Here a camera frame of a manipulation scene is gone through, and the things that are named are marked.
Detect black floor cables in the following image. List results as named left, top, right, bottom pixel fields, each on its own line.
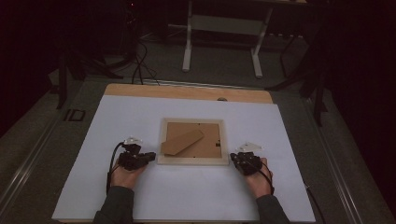
left=132, top=39, right=162, bottom=86

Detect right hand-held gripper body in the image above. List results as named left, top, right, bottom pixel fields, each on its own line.
left=236, top=142, right=263, bottom=176

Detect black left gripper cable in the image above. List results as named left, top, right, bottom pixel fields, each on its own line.
left=106, top=141, right=126, bottom=196

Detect person's left hand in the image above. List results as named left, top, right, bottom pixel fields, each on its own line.
left=110, top=161, right=148, bottom=190

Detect metal floor rail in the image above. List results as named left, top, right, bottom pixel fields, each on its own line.
left=302, top=98, right=364, bottom=224
left=0, top=117, right=61, bottom=208

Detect black metal stand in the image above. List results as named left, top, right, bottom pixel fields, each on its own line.
left=55, top=46, right=124, bottom=110
left=265, top=29, right=331, bottom=127

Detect white table sheet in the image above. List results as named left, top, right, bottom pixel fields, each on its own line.
left=50, top=94, right=317, bottom=222

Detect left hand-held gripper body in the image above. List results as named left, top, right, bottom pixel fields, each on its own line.
left=117, top=135, right=144, bottom=172

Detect person's right hand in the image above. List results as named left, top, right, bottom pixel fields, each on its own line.
left=244, top=157, right=275, bottom=200

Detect wooden picture frame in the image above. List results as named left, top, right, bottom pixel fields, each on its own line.
left=156, top=117, right=230, bottom=166

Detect small black floor box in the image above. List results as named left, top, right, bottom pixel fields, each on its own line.
left=63, top=108, right=87, bottom=122

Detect white metal desk frame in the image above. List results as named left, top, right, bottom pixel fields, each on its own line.
left=181, top=0, right=276, bottom=78

